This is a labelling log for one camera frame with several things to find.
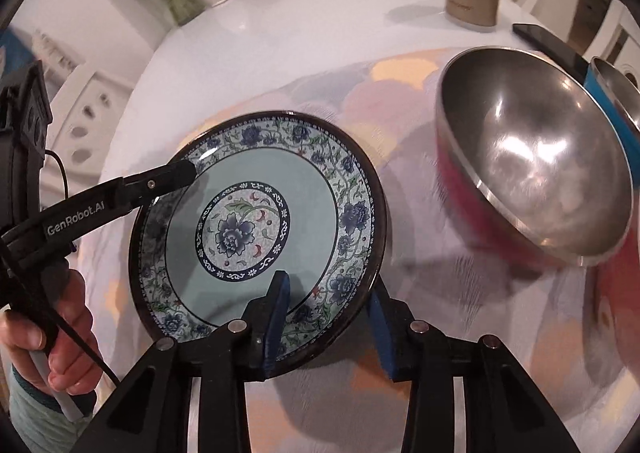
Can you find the white dining chair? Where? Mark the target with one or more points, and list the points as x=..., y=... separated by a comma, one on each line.
x=612, y=33
x=115, y=98

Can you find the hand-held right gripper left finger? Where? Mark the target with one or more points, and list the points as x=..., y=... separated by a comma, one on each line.
x=276, y=318

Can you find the blue floral ceramic plate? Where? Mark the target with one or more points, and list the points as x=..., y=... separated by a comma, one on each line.
x=310, y=213

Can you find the stainless steel bowl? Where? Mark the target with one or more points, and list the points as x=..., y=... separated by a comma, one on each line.
x=607, y=103

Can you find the person's left forearm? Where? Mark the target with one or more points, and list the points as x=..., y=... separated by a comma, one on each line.
x=35, y=408

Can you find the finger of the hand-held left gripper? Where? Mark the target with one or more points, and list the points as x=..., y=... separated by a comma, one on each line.
x=160, y=178

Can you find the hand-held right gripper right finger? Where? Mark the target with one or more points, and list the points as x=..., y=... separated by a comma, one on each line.
x=384, y=335

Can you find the fan-patterned table mat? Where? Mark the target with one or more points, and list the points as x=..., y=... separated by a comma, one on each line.
x=400, y=143

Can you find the black smartphone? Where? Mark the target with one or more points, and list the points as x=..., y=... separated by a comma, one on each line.
x=545, y=40

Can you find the person's left hand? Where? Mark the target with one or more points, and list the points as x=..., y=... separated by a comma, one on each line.
x=75, y=333

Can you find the red steel bowl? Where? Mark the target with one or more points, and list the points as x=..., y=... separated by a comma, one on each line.
x=525, y=133

